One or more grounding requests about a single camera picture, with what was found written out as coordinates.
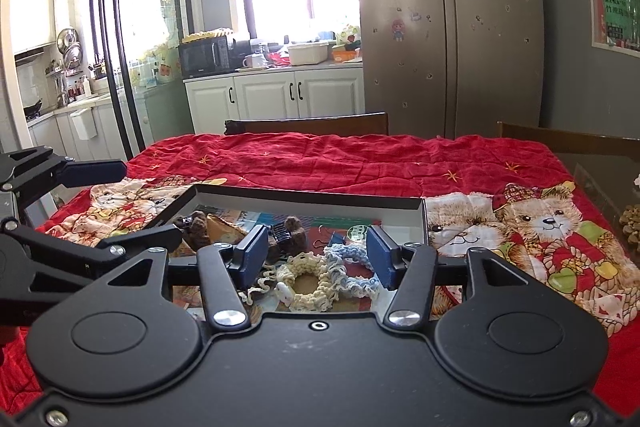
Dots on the wooden chair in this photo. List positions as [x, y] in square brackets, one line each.
[567, 142]
[350, 125]

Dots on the small blue clip in box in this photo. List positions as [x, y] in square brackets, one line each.
[337, 238]

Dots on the red bear-print quilt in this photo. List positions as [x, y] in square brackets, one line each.
[513, 197]

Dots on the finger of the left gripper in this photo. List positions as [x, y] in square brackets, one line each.
[89, 173]
[168, 237]

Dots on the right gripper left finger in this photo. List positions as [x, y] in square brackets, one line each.
[221, 270]

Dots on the white mug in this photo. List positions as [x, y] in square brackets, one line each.
[255, 61]

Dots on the black microwave oven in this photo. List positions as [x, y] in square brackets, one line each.
[205, 57]

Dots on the green notice paper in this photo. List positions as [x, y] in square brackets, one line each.
[621, 23]

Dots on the white plastic basin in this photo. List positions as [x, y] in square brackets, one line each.
[310, 53]

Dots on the paper pyramid pouch in box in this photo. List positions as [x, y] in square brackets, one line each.
[221, 231]

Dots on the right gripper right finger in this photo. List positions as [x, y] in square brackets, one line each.
[413, 272]

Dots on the black shallow cardboard box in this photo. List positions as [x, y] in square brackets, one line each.
[403, 219]

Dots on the silver double-door refrigerator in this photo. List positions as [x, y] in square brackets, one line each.
[453, 67]

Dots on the cream knitted scrunchie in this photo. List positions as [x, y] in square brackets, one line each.
[302, 283]

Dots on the wooden bead trivet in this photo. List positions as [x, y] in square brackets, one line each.
[630, 222]

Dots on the white hanging bin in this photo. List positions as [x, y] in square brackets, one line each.
[84, 124]

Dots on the white kitchen cabinet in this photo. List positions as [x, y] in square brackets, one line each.
[323, 90]

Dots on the blue grey knitted scrunchie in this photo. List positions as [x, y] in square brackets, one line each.
[351, 272]

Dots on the brown fuzzy hair claw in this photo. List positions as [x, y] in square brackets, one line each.
[286, 238]
[194, 229]

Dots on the black sliding glass door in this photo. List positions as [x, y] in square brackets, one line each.
[119, 57]

